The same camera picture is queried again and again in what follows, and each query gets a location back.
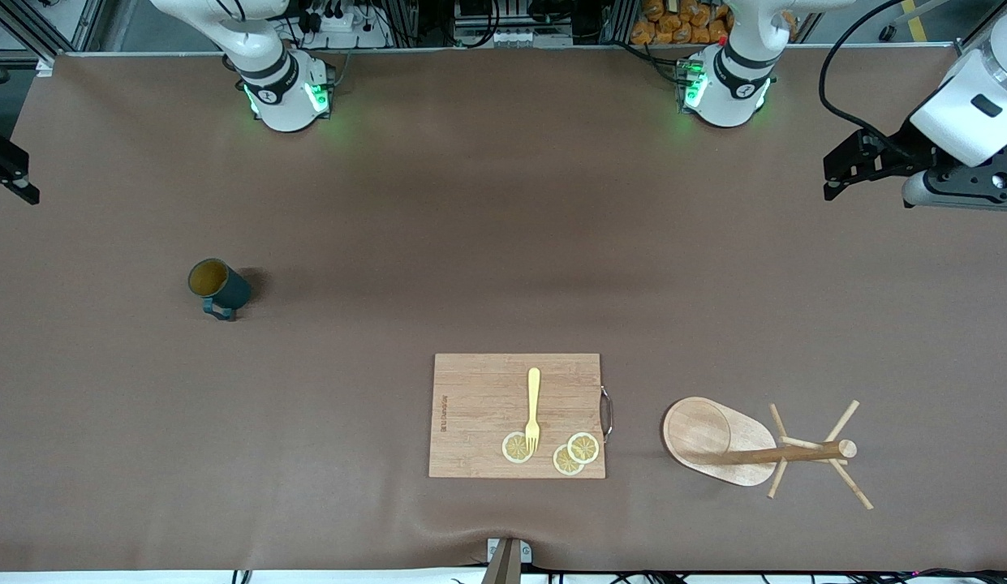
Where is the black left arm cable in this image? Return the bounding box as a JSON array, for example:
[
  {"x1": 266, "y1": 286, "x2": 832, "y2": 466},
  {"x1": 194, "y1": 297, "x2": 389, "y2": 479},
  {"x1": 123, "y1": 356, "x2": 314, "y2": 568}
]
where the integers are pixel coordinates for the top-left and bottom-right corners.
[{"x1": 818, "y1": 0, "x2": 918, "y2": 155}]

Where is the yellow plastic fork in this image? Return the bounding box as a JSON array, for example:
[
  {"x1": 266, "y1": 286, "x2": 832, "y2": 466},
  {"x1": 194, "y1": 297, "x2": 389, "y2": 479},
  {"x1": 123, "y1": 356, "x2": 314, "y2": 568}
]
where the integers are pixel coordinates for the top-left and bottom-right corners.
[{"x1": 525, "y1": 367, "x2": 542, "y2": 453}]

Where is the white power strip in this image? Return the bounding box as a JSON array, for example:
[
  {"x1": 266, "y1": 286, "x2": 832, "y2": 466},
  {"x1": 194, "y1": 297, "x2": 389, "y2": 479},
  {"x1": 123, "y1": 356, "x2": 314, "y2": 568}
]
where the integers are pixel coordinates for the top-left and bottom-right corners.
[{"x1": 307, "y1": 11, "x2": 379, "y2": 35}]

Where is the metal table edge bracket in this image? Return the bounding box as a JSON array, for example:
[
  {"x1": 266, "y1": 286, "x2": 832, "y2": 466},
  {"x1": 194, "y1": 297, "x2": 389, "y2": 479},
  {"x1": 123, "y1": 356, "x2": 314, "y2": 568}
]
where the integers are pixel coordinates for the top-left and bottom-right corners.
[{"x1": 485, "y1": 537, "x2": 533, "y2": 584}]

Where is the orange netted bag pile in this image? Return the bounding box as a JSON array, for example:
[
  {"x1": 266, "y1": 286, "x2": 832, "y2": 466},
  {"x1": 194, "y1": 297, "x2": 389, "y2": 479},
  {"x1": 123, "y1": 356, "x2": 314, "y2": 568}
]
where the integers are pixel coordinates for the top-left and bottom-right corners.
[{"x1": 630, "y1": 0, "x2": 735, "y2": 46}]

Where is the bamboo cutting board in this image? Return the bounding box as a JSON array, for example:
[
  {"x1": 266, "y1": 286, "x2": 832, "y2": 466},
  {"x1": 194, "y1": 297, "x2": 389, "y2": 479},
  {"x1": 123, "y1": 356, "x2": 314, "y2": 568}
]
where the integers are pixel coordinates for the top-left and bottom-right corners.
[{"x1": 428, "y1": 353, "x2": 614, "y2": 479}]

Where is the dark teal cup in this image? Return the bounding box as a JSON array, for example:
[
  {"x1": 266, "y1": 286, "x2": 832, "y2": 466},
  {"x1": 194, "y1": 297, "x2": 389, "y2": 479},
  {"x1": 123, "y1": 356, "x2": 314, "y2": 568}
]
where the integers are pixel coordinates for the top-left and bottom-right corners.
[{"x1": 187, "y1": 258, "x2": 253, "y2": 322}]

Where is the brown table mat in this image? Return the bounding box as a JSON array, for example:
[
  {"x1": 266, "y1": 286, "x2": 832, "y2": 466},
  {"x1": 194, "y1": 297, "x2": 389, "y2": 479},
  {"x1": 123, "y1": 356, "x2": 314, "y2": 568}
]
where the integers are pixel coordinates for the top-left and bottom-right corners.
[{"x1": 0, "y1": 45, "x2": 1007, "y2": 573}]

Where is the wooden cup rack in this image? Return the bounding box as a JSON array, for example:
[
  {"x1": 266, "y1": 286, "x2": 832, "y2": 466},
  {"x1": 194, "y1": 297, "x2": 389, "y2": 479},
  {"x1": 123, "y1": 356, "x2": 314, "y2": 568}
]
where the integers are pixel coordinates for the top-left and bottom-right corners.
[{"x1": 662, "y1": 397, "x2": 875, "y2": 511}]

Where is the grey electronics box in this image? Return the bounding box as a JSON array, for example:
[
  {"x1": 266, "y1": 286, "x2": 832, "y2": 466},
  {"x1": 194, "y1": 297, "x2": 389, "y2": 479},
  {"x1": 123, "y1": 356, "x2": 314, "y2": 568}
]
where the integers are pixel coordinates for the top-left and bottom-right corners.
[{"x1": 453, "y1": 0, "x2": 575, "y2": 48}]

